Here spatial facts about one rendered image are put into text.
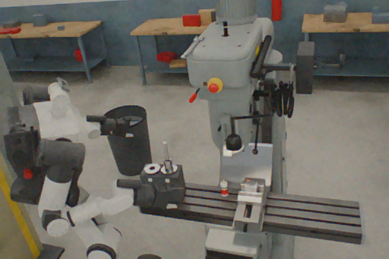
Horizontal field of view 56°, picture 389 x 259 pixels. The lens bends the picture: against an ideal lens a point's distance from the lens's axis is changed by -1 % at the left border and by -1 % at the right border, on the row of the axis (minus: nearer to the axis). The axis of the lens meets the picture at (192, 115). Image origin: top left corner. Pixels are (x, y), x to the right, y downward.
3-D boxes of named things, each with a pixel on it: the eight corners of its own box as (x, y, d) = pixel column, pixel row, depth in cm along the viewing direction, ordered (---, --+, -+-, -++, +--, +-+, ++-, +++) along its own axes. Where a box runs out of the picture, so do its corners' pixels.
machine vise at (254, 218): (260, 233, 184) (260, 217, 179) (232, 229, 188) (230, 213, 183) (268, 187, 213) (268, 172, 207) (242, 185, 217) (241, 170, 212)
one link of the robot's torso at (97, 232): (96, 273, 176) (33, 207, 158) (106, 244, 192) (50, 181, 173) (121, 264, 172) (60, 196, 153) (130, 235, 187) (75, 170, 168)
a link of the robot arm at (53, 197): (33, 238, 130) (47, 185, 124) (33, 215, 141) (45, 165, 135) (67, 238, 136) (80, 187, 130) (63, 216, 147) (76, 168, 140)
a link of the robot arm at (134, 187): (141, 210, 147) (114, 210, 142) (134, 195, 156) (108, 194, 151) (149, 187, 144) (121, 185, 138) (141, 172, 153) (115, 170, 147)
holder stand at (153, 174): (181, 203, 209) (177, 175, 200) (145, 201, 214) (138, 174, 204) (185, 189, 220) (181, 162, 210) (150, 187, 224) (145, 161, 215)
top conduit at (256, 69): (258, 79, 144) (258, 71, 142) (248, 78, 145) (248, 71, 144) (271, 41, 181) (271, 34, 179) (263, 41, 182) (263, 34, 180)
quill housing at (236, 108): (251, 158, 176) (248, 99, 161) (209, 154, 183) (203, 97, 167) (256, 137, 192) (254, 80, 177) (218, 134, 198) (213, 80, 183)
